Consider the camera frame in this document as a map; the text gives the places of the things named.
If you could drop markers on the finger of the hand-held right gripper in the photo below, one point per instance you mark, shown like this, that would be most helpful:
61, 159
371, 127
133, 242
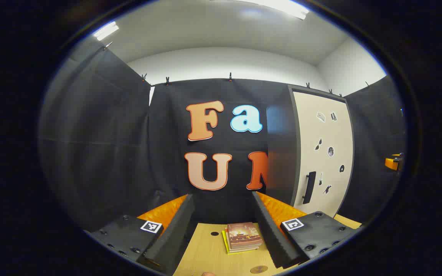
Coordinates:
391, 163

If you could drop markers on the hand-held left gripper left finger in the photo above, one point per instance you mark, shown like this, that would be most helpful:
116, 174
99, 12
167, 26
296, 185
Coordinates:
175, 237

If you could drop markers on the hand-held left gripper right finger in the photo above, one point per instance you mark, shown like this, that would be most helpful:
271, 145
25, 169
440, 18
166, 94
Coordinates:
271, 234

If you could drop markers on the dark grey cabinet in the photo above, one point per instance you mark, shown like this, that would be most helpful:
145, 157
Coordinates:
282, 153

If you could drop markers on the white cabinet door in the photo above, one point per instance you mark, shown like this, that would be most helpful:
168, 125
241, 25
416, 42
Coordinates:
305, 126

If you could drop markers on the brown cover book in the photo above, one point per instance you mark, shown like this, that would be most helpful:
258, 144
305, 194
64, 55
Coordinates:
244, 234

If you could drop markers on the yellow book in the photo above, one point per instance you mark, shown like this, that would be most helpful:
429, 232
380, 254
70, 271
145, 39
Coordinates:
225, 245

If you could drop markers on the black backdrop cloth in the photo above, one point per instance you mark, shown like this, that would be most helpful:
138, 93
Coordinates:
109, 134

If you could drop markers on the row of backdrop clamps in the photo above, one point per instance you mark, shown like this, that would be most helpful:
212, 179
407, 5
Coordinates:
230, 78

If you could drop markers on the small ceiling light panel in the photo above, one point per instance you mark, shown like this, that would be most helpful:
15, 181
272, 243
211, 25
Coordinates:
106, 30

